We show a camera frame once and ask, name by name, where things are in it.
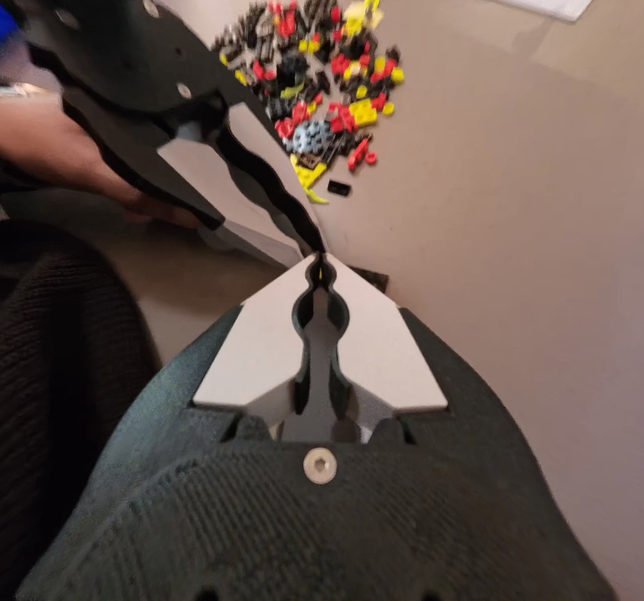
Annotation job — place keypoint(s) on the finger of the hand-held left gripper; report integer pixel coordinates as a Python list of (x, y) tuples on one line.
[(226, 199), (261, 158)]

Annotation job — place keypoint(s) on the small black lego tile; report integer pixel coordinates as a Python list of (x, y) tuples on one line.
[(339, 187)]

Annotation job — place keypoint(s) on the long black lego plate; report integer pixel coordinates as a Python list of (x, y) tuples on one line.
[(372, 278)]

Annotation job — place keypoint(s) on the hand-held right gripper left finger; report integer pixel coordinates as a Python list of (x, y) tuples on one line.
[(251, 359)]

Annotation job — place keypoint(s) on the person's left hand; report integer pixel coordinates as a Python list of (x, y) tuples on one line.
[(45, 143)]

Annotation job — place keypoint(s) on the dark knitted clothing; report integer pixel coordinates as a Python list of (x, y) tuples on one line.
[(50, 359)]

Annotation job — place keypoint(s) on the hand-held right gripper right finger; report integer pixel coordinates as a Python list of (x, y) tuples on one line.
[(387, 359)]

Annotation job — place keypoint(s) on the pile of lego pieces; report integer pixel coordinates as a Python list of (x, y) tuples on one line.
[(322, 68)]

